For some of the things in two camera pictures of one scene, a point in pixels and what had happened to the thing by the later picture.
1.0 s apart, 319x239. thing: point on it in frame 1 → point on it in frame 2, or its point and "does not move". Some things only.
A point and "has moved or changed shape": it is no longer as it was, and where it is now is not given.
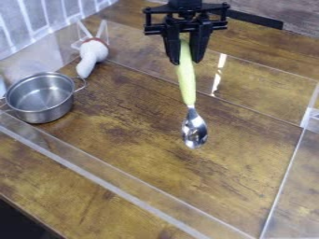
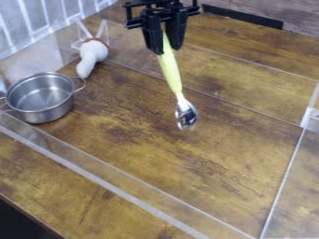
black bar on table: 254,19 does not move
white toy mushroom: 94,49 does not move
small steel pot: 41,97 does not move
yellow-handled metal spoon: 194,130 has moved or changed shape
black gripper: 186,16 → 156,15
